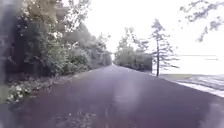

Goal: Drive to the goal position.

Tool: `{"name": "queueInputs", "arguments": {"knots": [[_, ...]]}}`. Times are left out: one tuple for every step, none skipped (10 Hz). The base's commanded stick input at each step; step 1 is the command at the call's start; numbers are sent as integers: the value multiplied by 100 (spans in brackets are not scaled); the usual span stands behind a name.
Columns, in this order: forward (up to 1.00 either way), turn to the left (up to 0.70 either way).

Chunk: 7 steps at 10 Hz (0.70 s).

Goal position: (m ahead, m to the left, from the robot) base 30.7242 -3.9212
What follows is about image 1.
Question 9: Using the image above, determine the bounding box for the group of leafy trees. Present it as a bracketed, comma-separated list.
[114, 27, 154, 73]

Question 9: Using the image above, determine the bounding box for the grey asphalt road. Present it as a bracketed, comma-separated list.
[0, 64, 224, 128]

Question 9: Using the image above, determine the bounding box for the tall thin conifer tree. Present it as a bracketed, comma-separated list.
[148, 18, 180, 77]

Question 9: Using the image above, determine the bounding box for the grassy roadside verge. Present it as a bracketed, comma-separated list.
[159, 73, 224, 99]

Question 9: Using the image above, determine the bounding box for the dense wood of trees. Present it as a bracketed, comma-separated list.
[0, 0, 114, 84]

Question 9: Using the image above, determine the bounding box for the pale water surface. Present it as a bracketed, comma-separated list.
[151, 54, 224, 76]

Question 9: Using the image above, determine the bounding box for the grass and gravel verge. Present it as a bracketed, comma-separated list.
[0, 68, 101, 106]

